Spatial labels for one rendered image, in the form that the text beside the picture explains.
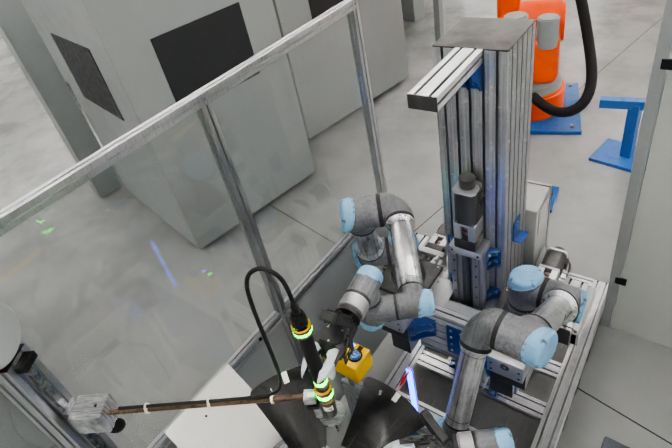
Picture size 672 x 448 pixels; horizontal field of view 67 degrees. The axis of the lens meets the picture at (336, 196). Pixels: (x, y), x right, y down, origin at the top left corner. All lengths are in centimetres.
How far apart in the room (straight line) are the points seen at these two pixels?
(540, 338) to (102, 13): 298
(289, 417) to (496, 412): 147
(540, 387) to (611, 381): 48
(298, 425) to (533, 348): 68
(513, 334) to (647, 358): 194
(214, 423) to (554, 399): 176
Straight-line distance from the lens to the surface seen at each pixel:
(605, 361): 332
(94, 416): 153
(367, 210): 168
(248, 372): 229
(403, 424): 171
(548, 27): 480
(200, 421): 170
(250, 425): 175
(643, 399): 324
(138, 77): 366
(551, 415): 283
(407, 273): 150
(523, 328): 152
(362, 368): 199
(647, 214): 285
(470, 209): 189
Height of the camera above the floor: 267
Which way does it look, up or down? 36 degrees down
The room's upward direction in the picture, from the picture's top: 13 degrees counter-clockwise
